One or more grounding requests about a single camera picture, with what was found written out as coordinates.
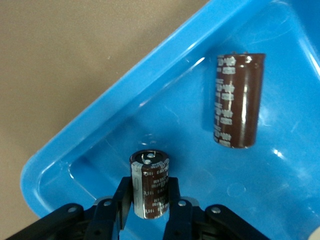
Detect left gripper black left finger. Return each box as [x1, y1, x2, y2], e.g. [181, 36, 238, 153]
[86, 176, 134, 240]

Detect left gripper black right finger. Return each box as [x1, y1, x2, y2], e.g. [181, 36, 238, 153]
[163, 177, 201, 240]

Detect short brown capacitor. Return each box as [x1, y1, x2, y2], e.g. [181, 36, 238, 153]
[128, 149, 171, 220]

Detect long brown capacitor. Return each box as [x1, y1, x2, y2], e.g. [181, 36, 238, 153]
[212, 51, 266, 150]

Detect blue plastic tray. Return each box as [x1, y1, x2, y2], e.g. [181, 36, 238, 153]
[20, 0, 320, 240]

